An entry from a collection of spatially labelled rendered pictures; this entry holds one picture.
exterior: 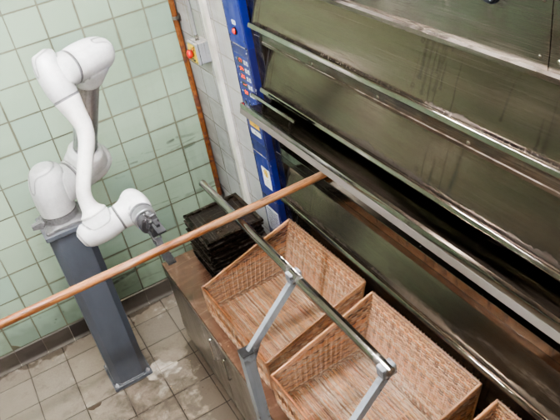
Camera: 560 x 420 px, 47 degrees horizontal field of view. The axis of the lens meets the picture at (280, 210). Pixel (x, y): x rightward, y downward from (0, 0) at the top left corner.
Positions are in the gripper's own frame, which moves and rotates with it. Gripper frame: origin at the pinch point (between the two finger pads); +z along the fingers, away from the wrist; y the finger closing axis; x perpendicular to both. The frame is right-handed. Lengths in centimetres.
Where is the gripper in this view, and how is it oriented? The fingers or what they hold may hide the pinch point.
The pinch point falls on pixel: (166, 247)
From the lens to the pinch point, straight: 228.8
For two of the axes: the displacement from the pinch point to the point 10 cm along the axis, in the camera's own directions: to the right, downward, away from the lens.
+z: 4.9, 4.4, -7.5
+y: 1.6, 8.1, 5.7
